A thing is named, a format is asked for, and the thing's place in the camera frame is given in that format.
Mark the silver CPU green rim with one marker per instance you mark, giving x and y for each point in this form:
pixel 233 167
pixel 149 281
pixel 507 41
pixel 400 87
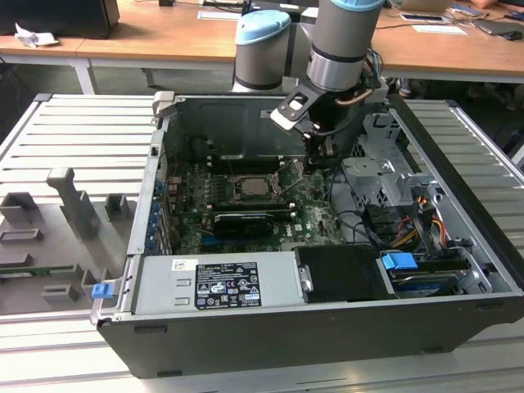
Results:
pixel 253 187

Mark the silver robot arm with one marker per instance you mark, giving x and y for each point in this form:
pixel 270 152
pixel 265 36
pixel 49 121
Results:
pixel 344 32

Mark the black RAM slot white clips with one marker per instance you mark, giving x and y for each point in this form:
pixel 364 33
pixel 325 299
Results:
pixel 254 202
pixel 245 159
pixel 282 210

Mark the CPU socket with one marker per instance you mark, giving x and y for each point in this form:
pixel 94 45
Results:
pixel 234 189

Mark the blue expansion slot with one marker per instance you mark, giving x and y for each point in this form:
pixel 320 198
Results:
pixel 209 241

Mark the silver perforated disk bay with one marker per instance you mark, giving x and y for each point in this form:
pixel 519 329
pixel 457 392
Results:
pixel 368 172

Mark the person's shoe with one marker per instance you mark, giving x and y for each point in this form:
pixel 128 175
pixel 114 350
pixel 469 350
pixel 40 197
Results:
pixel 406 88

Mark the green motherboard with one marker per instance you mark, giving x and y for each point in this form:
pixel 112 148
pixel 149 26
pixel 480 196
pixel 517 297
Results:
pixel 315 204

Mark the flat tablet device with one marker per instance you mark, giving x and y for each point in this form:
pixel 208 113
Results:
pixel 421 17

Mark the white paper sheet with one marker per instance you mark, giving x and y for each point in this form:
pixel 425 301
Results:
pixel 438 29
pixel 217 15

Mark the grey laptop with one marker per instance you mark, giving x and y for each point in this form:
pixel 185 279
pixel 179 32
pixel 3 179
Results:
pixel 421 4

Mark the black graphics card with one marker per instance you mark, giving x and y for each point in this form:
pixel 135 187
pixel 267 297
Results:
pixel 241 224

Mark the blue disk carrier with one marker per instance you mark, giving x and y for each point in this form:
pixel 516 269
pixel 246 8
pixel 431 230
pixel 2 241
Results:
pixel 399 262

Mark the black plastic air shroud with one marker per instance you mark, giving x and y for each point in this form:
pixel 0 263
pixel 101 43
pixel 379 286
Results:
pixel 340 274

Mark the grey plastic case latch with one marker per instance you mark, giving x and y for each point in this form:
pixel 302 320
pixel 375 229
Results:
pixel 163 102

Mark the dark flat notebook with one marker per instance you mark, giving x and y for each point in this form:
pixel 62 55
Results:
pixel 497 26

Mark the silver hard disk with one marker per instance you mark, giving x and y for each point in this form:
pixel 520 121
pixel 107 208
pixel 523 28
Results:
pixel 421 282

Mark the black computer mouse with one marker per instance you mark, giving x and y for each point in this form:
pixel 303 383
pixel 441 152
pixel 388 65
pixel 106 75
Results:
pixel 513 35

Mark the small black box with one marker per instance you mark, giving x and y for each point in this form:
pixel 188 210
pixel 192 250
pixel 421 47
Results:
pixel 165 2

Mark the black open PC case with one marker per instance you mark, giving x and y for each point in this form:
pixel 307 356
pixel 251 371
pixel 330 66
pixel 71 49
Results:
pixel 286 340

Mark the silver power supply unit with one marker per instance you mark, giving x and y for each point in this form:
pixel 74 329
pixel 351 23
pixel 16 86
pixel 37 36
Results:
pixel 163 286

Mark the grey parts rack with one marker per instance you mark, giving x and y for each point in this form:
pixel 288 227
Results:
pixel 73 196

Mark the black box-shaped device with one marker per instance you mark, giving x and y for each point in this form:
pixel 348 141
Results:
pixel 61 16

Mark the blue plastic case latch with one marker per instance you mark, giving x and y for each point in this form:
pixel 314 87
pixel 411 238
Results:
pixel 102 291

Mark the crumpled white paper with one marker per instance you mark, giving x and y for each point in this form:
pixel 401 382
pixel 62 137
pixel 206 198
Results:
pixel 32 39

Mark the green RAM stick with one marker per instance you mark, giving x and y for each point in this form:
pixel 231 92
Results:
pixel 37 270

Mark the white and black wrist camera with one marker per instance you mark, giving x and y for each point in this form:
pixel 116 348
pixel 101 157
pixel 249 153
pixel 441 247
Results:
pixel 292 108

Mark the wooden desk white frame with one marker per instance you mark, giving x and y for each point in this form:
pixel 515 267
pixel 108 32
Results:
pixel 442 53
pixel 37 55
pixel 163 37

